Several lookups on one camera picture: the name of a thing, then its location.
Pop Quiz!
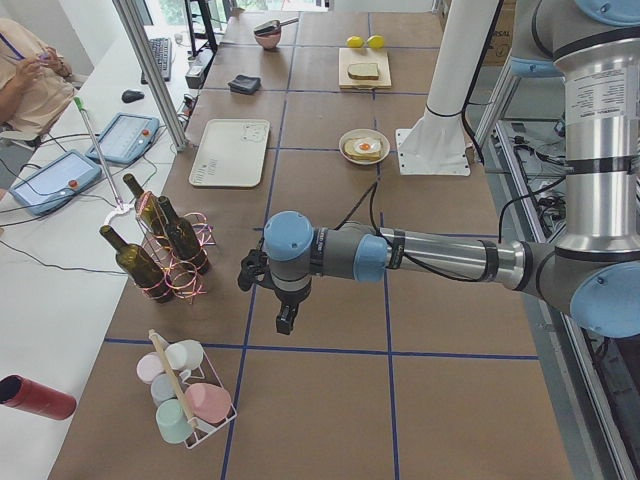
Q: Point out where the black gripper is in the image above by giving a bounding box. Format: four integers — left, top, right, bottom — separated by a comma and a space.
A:
237, 248, 299, 335

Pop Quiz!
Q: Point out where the bread slice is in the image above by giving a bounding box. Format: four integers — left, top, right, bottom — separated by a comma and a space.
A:
343, 137, 383, 161
347, 62, 380, 80

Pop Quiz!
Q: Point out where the fried egg toy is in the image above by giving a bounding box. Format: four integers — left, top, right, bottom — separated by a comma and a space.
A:
353, 138, 381, 155

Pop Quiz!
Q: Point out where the white round plate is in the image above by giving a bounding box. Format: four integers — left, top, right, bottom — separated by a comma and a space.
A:
339, 129, 391, 166

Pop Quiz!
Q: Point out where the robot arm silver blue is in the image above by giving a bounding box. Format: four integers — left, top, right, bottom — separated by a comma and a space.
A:
238, 1, 639, 338

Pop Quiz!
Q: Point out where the cream bear tray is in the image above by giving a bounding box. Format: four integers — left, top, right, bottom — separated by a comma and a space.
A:
189, 119, 270, 188

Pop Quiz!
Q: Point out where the white cup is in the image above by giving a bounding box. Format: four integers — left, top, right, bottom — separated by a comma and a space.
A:
165, 339, 204, 371

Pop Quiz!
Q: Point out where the green wine bottle middle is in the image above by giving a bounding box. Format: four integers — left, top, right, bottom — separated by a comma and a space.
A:
158, 196, 210, 274

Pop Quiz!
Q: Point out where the green wine bottle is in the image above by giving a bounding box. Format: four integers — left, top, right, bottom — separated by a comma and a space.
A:
99, 225, 174, 303
158, 196, 210, 274
123, 173, 165, 238

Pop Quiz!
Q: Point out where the salmon pink cup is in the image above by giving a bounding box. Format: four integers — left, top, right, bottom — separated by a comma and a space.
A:
185, 383, 231, 424

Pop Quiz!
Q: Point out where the green wine bottle front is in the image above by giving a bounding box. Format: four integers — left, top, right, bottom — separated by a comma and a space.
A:
99, 225, 174, 303

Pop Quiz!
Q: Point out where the pink cup lilac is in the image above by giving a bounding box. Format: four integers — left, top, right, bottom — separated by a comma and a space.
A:
136, 352, 165, 385

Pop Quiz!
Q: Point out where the grey cup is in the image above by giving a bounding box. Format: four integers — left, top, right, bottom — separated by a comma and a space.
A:
150, 373, 176, 407

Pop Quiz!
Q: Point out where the green wine bottle back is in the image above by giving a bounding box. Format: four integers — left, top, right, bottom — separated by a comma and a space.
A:
123, 173, 165, 238

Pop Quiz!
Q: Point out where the mint green cup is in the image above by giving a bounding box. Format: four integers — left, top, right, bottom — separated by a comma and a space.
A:
155, 398, 193, 444

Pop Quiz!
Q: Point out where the blue teach pendant far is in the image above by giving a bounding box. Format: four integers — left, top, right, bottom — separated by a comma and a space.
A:
97, 112, 160, 166

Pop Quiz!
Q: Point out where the blue teach pendant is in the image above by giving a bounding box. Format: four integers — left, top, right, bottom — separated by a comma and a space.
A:
97, 112, 160, 166
9, 150, 102, 216

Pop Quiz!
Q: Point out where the folded grey cloth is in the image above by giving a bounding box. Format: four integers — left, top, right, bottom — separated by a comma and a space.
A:
227, 74, 261, 95

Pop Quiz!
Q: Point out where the blue teach pendant near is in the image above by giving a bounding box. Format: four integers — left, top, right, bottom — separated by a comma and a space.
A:
9, 150, 102, 216

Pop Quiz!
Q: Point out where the black computer mouse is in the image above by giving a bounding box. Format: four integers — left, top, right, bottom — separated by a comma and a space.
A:
121, 89, 145, 104

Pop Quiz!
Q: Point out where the wooden cutting board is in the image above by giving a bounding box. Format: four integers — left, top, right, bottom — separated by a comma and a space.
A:
338, 48, 392, 89

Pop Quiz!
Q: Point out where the pink bowl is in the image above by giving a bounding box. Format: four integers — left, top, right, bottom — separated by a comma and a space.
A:
254, 29, 281, 50

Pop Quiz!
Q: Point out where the red cylinder thermos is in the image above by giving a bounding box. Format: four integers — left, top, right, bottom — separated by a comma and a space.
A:
1, 375, 77, 420

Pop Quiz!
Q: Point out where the black keyboard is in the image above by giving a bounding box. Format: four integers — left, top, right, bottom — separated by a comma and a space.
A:
148, 37, 172, 82

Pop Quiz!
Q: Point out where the metal scoop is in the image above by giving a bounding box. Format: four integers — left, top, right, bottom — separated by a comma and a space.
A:
253, 18, 299, 37

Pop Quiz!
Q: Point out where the yellow lemon left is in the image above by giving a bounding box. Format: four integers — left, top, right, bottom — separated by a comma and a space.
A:
346, 35, 365, 48

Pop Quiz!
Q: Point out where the seated person beige shirt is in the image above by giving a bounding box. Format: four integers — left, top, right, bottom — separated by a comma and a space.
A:
1, 18, 76, 136

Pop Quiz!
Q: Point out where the white wire cup rack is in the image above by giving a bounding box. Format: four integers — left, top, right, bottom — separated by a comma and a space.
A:
137, 330, 237, 449

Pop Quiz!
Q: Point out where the copper wire bottle rack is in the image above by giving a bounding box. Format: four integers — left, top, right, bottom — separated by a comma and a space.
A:
136, 215, 206, 302

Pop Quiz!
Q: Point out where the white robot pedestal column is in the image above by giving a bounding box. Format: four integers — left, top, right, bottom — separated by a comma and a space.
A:
396, 0, 501, 176

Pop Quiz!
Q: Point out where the grabber stick green handle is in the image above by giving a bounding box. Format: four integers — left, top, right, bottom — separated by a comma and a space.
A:
74, 96, 126, 214

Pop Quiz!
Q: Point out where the aluminium frame post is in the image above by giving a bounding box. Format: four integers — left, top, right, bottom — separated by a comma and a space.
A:
112, 0, 188, 152

